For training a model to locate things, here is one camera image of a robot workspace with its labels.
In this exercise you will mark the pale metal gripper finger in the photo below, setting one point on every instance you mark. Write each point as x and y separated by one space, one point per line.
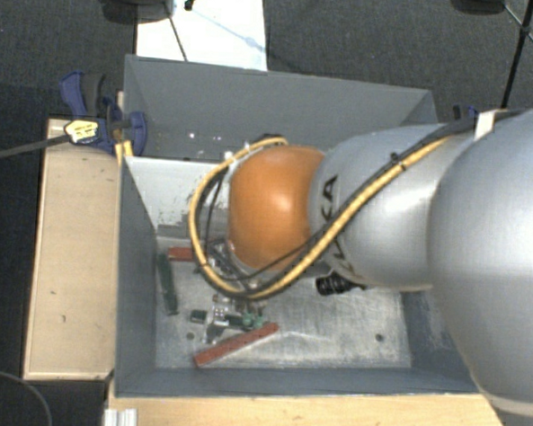
218 319
198 317

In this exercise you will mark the long red-brown flat block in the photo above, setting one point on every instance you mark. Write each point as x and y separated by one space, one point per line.
236 344

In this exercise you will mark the dark green flat block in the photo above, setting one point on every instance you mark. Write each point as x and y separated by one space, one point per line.
168 285

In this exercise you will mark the short red-brown flat block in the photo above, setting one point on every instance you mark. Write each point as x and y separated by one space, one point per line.
179 253

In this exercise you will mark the grey metal bin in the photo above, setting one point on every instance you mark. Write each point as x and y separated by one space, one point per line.
330 342

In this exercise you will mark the pale wood flat board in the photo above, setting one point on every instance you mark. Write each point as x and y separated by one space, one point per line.
77 250

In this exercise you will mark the black cylinder on white bracket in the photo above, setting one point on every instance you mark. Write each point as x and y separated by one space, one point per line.
334 284

